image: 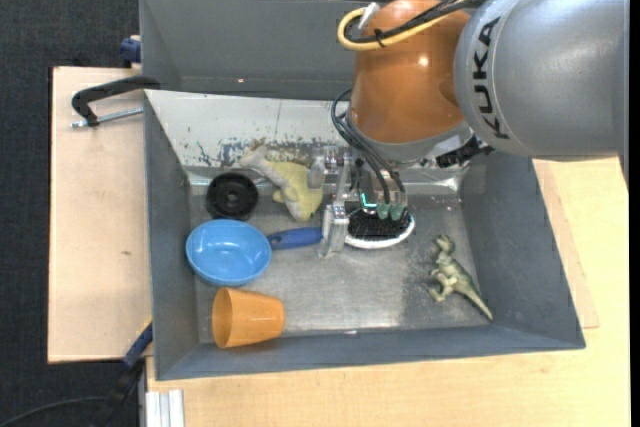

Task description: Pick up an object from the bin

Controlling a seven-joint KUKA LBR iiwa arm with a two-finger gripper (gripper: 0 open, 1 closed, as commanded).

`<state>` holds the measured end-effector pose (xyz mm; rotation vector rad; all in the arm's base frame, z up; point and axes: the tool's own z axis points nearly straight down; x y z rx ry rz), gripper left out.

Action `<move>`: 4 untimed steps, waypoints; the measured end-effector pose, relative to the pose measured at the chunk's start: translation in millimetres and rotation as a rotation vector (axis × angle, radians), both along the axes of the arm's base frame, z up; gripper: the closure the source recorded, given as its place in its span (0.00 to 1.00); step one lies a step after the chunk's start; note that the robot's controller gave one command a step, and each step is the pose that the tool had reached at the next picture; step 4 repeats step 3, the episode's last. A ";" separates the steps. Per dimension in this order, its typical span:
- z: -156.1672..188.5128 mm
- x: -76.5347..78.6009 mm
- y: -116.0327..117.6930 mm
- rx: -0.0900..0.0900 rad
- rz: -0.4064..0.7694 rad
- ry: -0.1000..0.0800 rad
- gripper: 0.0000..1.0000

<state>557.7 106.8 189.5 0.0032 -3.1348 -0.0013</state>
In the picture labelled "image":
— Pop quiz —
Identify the black ring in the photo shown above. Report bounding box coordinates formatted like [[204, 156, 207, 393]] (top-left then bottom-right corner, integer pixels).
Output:
[[205, 172, 260, 222]]

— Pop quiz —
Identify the orange cup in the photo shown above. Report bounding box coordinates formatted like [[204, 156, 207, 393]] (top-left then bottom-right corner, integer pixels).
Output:
[[210, 286, 287, 349]]

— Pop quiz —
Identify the grey metal bin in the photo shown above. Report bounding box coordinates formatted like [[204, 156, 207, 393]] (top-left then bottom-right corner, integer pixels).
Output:
[[137, 0, 587, 381]]

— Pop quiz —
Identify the yellow and beige plush toy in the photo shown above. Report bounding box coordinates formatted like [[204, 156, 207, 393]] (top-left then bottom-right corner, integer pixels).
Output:
[[238, 145, 325, 223]]

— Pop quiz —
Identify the blue bowl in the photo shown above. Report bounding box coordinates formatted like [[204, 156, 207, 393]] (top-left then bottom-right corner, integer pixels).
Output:
[[185, 218, 273, 288]]

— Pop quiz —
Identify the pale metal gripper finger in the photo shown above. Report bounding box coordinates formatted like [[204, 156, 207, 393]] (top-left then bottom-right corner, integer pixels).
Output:
[[306, 147, 352, 190], [318, 202, 350, 259]]

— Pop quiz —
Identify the green toy dinosaur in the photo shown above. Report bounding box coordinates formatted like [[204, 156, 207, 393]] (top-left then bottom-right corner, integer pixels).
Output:
[[427, 233, 495, 322]]

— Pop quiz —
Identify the blue handled black brush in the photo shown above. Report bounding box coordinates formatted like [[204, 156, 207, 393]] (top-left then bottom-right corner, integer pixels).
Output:
[[267, 206, 416, 251]]

